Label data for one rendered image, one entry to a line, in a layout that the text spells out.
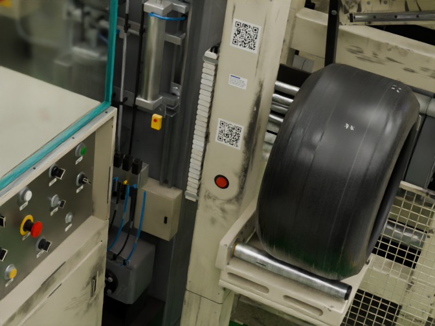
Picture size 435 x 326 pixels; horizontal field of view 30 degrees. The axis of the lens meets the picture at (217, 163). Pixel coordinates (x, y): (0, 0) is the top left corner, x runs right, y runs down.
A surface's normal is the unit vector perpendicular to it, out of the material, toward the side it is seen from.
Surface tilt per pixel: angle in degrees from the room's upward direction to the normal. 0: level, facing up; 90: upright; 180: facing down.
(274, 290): 90
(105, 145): 90
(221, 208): 90
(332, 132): 40
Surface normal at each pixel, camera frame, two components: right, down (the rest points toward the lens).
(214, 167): -0.42, 0.46
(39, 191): 0.90, 0.33
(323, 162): -0.27, -0.10
